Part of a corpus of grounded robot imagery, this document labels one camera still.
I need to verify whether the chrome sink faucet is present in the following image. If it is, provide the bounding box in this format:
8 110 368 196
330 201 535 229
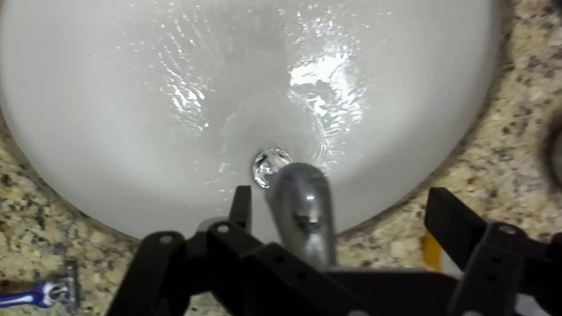
265 162 340 273

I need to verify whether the blue razor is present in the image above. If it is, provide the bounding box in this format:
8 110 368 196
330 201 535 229
0 261 80 313

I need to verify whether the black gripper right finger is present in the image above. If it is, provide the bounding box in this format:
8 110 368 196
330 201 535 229
423 187 562 316

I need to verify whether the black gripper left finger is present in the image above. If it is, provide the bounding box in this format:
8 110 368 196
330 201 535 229
103 185 375 316

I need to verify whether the white tube with yellow cap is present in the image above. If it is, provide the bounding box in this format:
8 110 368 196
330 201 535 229
419 234 454 278

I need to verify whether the chrome sink drain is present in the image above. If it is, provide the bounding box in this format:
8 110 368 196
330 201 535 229
251 148 295 190

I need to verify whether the white oval sink basin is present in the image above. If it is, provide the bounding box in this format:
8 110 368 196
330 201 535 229
0 0 507 245

